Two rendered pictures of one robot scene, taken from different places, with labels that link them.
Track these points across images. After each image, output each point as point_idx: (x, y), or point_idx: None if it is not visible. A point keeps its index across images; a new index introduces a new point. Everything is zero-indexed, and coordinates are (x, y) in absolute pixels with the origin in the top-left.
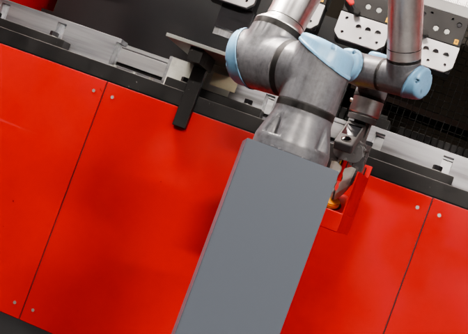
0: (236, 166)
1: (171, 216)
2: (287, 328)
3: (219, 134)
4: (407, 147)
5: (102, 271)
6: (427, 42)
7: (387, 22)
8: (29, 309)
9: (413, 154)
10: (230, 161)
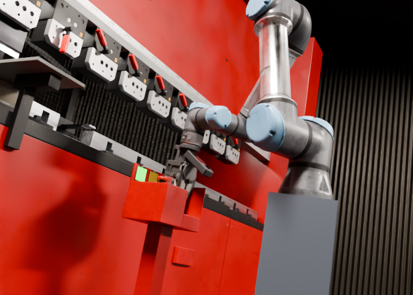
0: (335, 222)
1: (3, 239)
2: None
3: (42, 153)
4: (121, 151)
5: None
6: (133, 80)
7: (257, 96)
8: None
9: (125, 156)
10: (50, 177)
